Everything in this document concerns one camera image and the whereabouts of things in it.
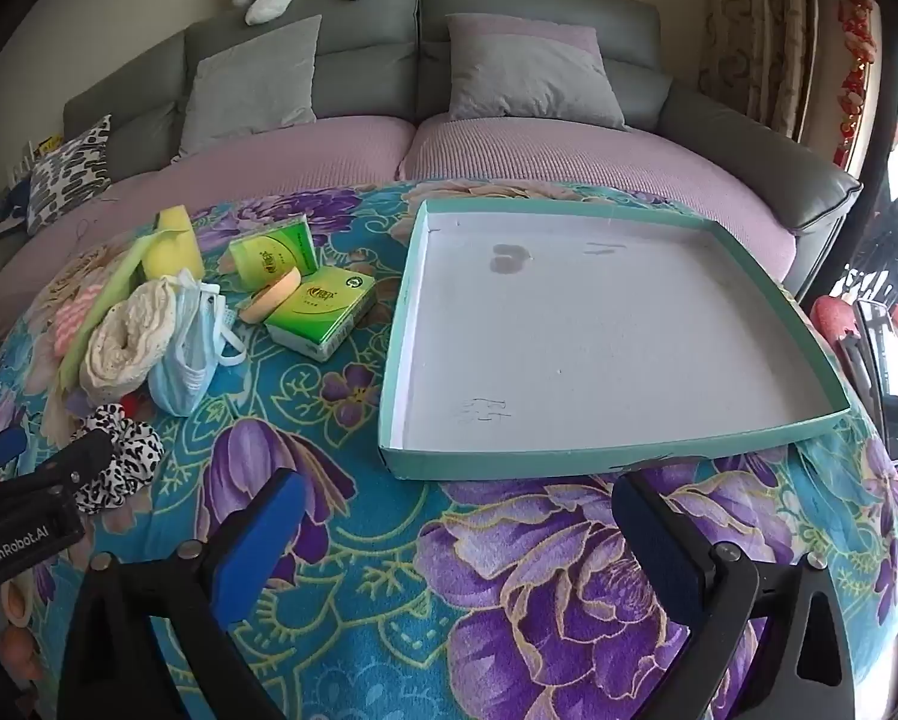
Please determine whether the person's left hand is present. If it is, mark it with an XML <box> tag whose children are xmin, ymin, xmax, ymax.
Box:
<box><xmin>0</xmin><ymin>583</ymin><xmax>46</xmax><ymax>682</ymax></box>

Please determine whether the teal shallow cardboard tray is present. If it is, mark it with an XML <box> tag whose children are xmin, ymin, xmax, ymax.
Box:
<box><xmin>379</xmin><ymin>199</ymin><xmax>852</xmax><ymax>481</ymax></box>

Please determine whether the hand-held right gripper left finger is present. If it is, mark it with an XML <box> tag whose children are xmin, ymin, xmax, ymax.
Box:
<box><xmin>57</xmin><ymin>467</ymin><xmax>309</xmax><ymax>720</ymax></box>

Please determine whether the orange round powder puff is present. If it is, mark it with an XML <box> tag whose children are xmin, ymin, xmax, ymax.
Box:
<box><xmin>239</xmin><ymin>267</ymin><xmax>304</xmax><ymax>323</ymax></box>

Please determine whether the red hanging decoration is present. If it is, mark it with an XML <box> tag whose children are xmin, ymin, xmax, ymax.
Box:
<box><xmin>824</xmin><ymin>0</ymin><xmax>881</xmax><ymax>170</ymax></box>

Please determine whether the beige patterned curtain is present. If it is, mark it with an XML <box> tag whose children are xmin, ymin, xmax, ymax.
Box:
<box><xmin>699</xmin><ymin>0</ymin><xmax>821</xmax><ymax>140</ymax></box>

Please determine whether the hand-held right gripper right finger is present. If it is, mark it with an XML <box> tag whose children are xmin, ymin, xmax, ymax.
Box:
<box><xmin>611</xmin><ymin>469</ymin><xmax>858</xmax><ymax>720</ymax></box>

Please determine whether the pink white striped cloth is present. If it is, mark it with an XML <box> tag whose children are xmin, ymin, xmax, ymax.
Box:
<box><xmin>51</xmin><ymin>292</ymin><xmax>105</xmax><ymax>357</ymax></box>

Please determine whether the green tissue pack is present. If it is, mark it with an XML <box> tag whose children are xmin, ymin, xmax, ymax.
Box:
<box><xmin>230</xmin><ymin>214</ymin><xmax>320</xmax><ymax>292</ymax></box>
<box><xmin>265</xmin><ymin>266</ymin><xmax>377</xmax><ymax>362</ymax></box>

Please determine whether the yellow green sponge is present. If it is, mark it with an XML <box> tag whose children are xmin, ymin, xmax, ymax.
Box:
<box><xmin>143</xmin><ymin>208</ymin><xmax>204</xmax><ymax>284</ymax></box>

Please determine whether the black metal rack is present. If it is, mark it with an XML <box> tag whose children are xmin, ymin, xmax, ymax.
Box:
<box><xmin>831</xmin><ymin>180</ymin><xmax>898</xmax><ymax>301</ymax></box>

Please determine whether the smartphone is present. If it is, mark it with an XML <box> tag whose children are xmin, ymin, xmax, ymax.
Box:
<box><xmin>854</xmin><ymin>300</ymin><xmax>898</xmax><ymax>462</ymax></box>

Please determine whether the plain grey cushion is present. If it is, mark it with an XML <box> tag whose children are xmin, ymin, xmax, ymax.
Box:
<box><xmin>173</xmin><ymin>13</ymin><xmax>324</xmax><ymax>162</ymax></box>

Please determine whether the red plastic stool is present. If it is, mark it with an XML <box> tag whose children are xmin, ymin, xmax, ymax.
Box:
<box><xmin>809</xmin><ymin>296</ymin><xmax>898</xmax><ymax>492</ymax></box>

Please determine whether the cream lace scrunchie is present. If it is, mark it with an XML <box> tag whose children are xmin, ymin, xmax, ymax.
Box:
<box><xmin>81</xmin><ymin>281</ymin><xmax>180</xmax><ymax>402</ymax></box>

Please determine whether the black white spotted scrunchie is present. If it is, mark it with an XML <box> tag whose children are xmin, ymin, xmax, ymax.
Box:
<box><xmin>74</xmin><ymin>405</ymin><xmax>166</xmax><ymax>515</ymax></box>

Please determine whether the grey sofa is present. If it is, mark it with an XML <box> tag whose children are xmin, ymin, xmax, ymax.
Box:
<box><xmin>0</xmin><ymin>0</ymin><xmax>866</xmax><ymax>346</ymax></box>

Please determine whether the floral blanket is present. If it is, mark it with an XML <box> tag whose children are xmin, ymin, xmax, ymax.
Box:
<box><xmin>0</xmin><ymin>180</ymin><xmax>898</xmax><ymax>720</ymax></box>

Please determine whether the grey and purple cushion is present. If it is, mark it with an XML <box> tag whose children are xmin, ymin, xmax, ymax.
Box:
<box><xmin>445</xmin><ymin>13</ymin><xmax>628</xmax><ymax>130</ymax></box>

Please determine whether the light green cloth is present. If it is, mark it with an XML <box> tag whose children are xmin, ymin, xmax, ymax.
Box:
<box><xmin>59</xmin><ymin>232</ymin><xmax>166</xmax><ymax>392</ymax></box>

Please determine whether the pink sofa cover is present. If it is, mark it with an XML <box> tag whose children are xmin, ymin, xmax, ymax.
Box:
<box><xmin>0</xmin><ymin>116</ymin><xmax>798</xmax><ymax>346</ymax></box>

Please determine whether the blue face mask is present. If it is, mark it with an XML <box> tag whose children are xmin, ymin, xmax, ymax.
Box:
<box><xmin>149</xmin><ymin>270</ymin><xmax>247</xmax><ymax>417</ymax></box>

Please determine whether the black white patterned cushion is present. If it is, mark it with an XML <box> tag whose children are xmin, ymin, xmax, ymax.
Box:
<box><xmin>27</xmin><ymin>115</ymin><xmax>114</xmax><ymax>235</ymax></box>

